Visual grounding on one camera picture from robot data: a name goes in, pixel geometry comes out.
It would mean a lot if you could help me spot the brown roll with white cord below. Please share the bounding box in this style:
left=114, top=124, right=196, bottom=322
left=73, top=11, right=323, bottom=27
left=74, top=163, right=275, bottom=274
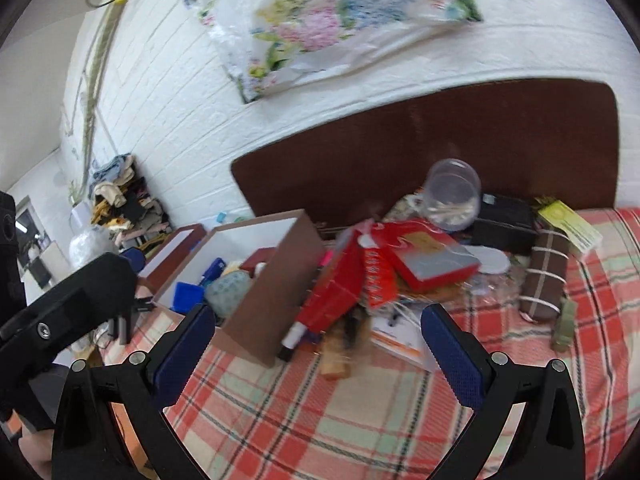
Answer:
left=519, top=228, right=571, bottom=322

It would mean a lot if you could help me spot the black and white tube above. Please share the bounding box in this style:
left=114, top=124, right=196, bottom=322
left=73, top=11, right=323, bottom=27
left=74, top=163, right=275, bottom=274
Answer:
left=277, top=321, right=308, bottom=362

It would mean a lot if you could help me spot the patterned clear tape roll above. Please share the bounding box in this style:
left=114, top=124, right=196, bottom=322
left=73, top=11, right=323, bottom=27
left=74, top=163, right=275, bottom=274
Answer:
left=205, top=271, right=253, bottom=318

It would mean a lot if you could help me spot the golden box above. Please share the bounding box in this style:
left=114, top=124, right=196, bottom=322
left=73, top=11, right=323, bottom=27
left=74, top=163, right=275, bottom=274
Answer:
left=320, top=320, right=353, bottom=380

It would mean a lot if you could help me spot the dark brown headboard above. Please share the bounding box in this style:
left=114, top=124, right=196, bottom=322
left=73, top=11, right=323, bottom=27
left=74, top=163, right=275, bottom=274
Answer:
left=230, top=79, right=620, bottom=241

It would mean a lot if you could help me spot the crumpled clear plastic bag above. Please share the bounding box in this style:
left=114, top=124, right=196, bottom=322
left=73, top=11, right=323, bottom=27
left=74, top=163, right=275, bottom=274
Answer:
left=69, top=202, right=118, bottom=268

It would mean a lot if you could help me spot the blue plastic stamp box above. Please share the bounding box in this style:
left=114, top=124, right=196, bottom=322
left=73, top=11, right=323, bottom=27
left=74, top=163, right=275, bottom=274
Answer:
left=172, top=281, right=206, bottom=313

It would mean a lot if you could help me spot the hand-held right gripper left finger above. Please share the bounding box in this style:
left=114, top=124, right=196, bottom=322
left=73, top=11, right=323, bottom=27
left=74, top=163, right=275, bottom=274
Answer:
left=50, top=303, right=217, bottom=480

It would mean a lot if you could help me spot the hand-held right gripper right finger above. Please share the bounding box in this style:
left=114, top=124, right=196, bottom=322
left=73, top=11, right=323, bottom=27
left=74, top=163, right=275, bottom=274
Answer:
left=420, top=303, right=586, bottom=480

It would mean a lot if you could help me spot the black box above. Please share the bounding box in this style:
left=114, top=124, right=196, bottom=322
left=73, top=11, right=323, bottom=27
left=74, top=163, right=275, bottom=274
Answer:
left=470, top=193, right=538, bottom=256

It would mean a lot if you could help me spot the floral plastic bag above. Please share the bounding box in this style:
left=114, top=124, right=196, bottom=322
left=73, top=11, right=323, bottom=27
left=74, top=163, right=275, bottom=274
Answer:
left=175, top=0, right=485, bottom=106

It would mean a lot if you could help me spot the pile of clothes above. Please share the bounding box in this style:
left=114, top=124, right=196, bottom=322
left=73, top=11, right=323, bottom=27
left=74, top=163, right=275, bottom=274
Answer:
left=89, top=155, right=173, bottom=251

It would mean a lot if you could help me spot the small green box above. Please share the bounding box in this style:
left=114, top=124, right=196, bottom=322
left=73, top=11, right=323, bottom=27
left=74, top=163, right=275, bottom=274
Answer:
left=551, top=297, right=577, bottom=352

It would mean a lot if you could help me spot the person's left hand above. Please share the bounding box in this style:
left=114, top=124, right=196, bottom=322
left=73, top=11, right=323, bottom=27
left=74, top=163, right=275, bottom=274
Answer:
left=20, top=430, right=54, bottom=479

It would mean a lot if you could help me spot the slim red gift box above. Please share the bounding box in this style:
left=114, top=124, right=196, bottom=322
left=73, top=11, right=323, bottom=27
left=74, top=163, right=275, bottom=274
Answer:
left=372, top=220, right=482, bottom=293

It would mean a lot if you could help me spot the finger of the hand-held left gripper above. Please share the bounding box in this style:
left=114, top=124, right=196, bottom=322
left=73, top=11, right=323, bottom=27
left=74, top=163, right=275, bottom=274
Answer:
left=120, top=246, right=149, bottom=275

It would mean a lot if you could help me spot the wall cable bundle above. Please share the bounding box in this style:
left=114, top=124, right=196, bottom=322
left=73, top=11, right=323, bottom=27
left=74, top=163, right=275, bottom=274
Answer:
left=60, top=0, right=146, bottom=201

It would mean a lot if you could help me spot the clear plastic jar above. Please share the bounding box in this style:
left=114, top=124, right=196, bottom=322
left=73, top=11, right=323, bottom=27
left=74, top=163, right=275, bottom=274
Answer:
left=422, top=158, right=482, bottom=233

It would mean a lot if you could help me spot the plaid blanket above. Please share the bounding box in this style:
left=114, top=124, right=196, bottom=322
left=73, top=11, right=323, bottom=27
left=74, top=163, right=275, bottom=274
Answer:
left=100, top=207, right=640, bottom=480

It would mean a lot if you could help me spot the wide red gift box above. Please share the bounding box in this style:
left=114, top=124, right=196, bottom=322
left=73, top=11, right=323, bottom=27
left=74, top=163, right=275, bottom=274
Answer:
left=295, top=230, right=368, bottom=333

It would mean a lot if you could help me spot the small dark red box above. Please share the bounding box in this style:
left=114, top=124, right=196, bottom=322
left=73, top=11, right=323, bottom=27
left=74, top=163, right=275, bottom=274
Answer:
left=239, top=248, right=276, bottom=273

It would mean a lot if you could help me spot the brown cardboard box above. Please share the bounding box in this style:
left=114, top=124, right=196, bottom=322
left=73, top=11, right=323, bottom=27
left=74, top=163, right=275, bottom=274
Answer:
left=150, top=209, right=328, bottom=367

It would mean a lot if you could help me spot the yellow green card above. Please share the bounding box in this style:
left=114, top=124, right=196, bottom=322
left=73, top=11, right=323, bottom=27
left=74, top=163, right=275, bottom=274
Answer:
left=536, top=199, right=603, bottom=253

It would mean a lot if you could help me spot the white and orange box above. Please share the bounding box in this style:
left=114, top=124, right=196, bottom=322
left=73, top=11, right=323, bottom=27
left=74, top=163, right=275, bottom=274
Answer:
left=367, top=310, right=441, bottom=373

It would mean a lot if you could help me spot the dark red box lid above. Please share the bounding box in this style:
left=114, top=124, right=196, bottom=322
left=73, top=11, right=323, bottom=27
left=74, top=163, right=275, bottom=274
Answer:
left=135, top=223, right=207, bottom=281

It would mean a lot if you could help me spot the white round lid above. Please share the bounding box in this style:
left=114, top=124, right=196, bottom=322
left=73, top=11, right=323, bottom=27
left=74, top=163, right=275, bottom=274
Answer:
left=475, top=247, right=512, bottom=275

